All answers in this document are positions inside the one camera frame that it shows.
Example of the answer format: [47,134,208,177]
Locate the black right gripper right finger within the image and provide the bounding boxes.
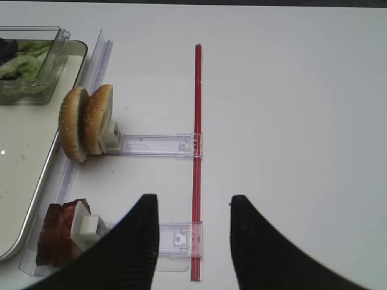
[230,195,386,289]

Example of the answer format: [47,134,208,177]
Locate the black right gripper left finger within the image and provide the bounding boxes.
[29,194,160,289]

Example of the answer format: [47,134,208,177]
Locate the white meat pusher block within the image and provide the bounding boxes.
[70,201,109,252]

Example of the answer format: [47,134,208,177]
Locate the clear meat pusher track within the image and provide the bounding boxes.
[104,221,203,273]

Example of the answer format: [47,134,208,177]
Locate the rear dark meat slice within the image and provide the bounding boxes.
[51,198,91,268]

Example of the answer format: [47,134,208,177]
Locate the dark meat slice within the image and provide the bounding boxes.
[36,204,63,266]
[51,198,91,268]

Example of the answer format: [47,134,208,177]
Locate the front dark meat slice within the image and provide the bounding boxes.
[36,204,63,266]

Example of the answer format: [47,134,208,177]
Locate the green lettuce leaves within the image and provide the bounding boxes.
[1,40,52,99]

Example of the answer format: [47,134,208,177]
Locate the white bun pusher block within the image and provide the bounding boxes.
[99,120,123,153]

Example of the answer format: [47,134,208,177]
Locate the clear bun pusher track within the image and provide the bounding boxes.
[105,134,203,158]

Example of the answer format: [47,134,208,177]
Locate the inner sesame bun half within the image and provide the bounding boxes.
[82,84,113,155]

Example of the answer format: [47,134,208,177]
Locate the sesame bun half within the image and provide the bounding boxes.
[58,86,89,163]
[82,84,113,155]

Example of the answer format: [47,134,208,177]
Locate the outer sesame bun half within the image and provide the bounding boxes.
[58,86,89,163]

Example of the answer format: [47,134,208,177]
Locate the silver metal tray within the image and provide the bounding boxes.
[1,40,88,261]

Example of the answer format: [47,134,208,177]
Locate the clear plastic salad container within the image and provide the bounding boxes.
[1,26,70,105]

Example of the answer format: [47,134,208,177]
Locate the purple cabbage leaves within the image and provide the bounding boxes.
[0,38,18,65]

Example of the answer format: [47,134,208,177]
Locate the clear right divider wall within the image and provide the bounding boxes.
[19,33,122,277]

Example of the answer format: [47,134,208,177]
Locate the red right rail strip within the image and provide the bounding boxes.
[190,43,203,282]

